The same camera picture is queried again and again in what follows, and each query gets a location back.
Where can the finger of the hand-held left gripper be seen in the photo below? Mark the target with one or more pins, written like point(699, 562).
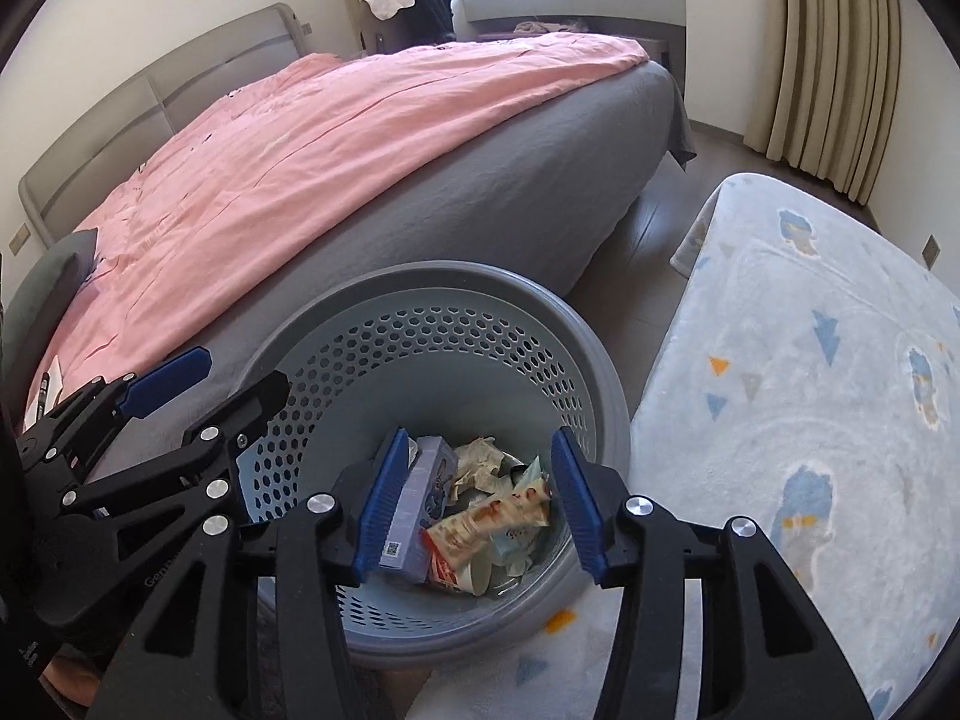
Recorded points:
point(247, 412)
point(169, 382)

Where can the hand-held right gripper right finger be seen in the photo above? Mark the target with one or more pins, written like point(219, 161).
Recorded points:
point(581, 510)

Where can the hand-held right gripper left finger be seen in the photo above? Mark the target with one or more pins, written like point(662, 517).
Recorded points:
point(379, 517)

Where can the purple cardboard box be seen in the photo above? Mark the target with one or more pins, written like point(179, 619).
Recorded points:
point(420, 495)

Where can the light blue wipes packet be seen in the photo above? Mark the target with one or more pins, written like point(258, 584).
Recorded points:
point(529, 476)

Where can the pink striped paper cup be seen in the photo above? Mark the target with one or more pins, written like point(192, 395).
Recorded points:
point(487, 517)

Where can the white printed wrapper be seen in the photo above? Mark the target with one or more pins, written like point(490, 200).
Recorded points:
point(480, 465)

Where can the grey perforated plastic basket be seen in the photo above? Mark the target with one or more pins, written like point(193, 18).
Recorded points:
point(450, 345)

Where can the grey pillow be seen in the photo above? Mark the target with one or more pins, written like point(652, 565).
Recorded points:
point(45, 300)

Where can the pink bed blanket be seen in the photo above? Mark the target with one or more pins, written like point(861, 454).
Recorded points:
point(300, 165)

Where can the light blue printed blanket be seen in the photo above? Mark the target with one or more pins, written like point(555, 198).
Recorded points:
point(787, 360)

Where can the grey bed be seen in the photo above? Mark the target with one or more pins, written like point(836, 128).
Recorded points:
point(525, 225)

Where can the grey bed headboard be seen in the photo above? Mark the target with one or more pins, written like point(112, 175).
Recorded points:
point(150, 82)

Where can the brown chair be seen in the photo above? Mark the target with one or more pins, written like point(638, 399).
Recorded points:
point(382, 37)

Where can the white cloth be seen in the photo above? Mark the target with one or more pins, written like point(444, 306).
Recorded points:
point(386, 0)

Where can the dark garment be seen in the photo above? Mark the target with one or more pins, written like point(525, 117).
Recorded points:
point(433, 11)

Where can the pale crumpled cloth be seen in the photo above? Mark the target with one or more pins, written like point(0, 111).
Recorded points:
point(551, 26)

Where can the grey window bench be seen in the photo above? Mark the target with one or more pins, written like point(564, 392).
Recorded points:
point(600, 7)

